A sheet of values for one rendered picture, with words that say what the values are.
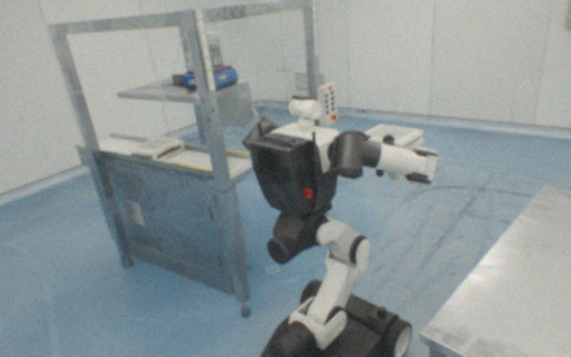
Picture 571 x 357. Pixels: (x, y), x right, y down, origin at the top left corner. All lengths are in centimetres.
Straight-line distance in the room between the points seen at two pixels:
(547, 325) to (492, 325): 14
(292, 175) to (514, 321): 78
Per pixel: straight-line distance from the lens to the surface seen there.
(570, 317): 139
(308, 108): 149
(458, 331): 126
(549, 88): 529
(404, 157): 145
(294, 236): 157
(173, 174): 240
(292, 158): 138
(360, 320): 218
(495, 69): 534
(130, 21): 219
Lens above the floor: 168
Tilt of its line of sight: 24 degrees down
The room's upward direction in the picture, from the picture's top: 6 degrees counter-clockwise
